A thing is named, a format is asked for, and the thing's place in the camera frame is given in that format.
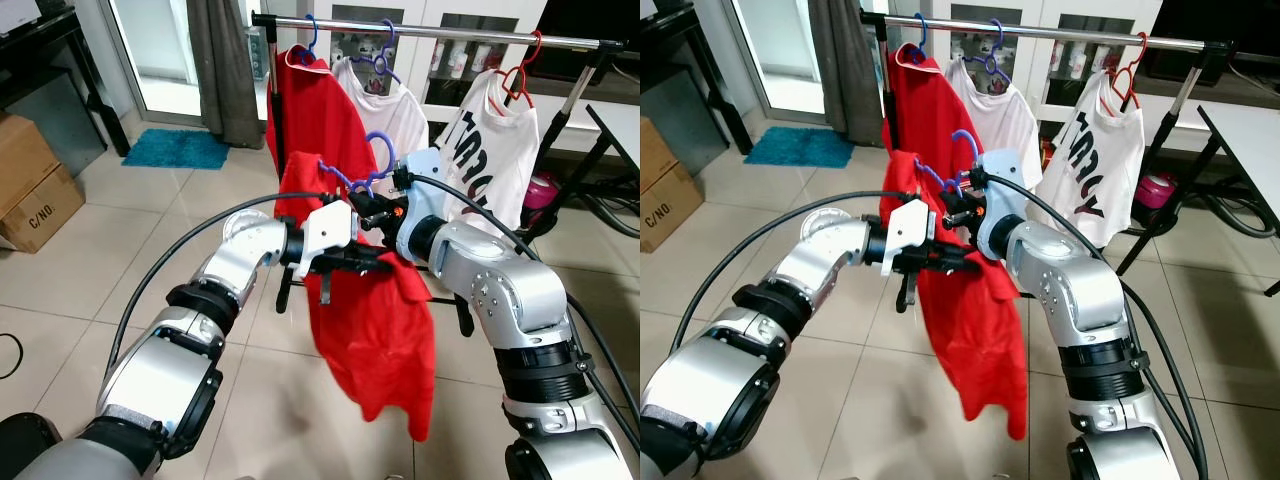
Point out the black desk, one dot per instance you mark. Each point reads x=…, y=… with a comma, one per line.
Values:
x=665, y=40
x=40, y=50

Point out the black clothes rack chrome bar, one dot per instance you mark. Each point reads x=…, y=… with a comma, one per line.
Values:
x=1060, y=32
x=450, y=32

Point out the blue plastic hanger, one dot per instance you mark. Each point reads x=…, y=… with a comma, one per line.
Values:
x=310, y=40
x=918, y=38

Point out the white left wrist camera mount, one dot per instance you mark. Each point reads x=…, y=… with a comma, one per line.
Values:
x=910, y=232
x=328, y=235

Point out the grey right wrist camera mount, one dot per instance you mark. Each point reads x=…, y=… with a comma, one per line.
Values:
x=420, y=185
x=1003, y=185

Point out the teal floor mat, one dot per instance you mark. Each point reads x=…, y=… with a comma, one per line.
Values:
x=798, y=146
x=175, y=148

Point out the white table black frame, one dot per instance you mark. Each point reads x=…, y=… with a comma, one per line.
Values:
x=620, y=130
x=1250, y=140

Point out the red shirt with white trim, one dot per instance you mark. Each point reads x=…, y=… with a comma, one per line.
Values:
x=320, y=110
x=925, y=100

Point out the purple plastic hanger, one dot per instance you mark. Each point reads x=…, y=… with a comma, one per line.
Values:
x=975, y=150
x=385, y=55
x=995, y=55
x=390, y=152

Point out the red plastic hanger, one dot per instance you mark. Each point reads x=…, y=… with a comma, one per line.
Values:
x=1138, y=60
x=530, y=60

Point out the small printed cardboard box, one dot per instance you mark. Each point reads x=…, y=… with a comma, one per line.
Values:
x=45, y=215
x=670, y=215

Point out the grey curtain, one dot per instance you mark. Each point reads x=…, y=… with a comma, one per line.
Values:
x=225, y=70
x=845, y=70

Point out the white shirt with black lettering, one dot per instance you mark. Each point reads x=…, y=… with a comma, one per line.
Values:
x=495, y=160
x=1090, y=160

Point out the red polo shirt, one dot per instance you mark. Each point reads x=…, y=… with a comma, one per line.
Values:
x=370, y=340
x=975, y=340

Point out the pink round vacuum cleaner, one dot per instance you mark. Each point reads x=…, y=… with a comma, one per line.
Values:
x=540, y=190
x=1160, y=190

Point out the glass door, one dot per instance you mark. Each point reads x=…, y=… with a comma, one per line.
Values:
x=155, y=50
x=780, y=50

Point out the plain white shirt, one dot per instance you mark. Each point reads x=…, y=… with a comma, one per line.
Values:
x=395, y=110
x=1005, y=115

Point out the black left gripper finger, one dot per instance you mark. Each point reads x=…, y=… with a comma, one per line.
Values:
x=960, y=255
x=958, y=268
x=372, y=269
x=375, y=256

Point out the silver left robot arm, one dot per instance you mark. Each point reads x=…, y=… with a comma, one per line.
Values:
x=150, y=380
x=720, y=390

